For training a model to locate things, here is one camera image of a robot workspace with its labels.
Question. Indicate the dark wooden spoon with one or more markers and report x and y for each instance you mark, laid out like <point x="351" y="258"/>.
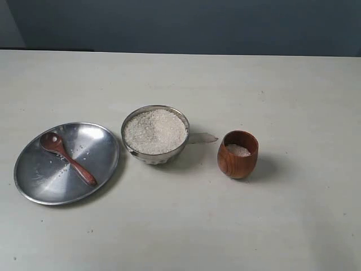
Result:
<point x="53" y="142"/>

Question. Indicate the steel bowl of rice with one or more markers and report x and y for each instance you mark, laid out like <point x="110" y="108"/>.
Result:
<point x="161" y="158"/>

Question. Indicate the brown wooden cup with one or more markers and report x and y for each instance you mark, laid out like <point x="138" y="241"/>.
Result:
<point x="234" y="166"/>

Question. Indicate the round steel plate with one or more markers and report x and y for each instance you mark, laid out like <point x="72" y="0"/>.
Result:
<point x="47" y="178"/>

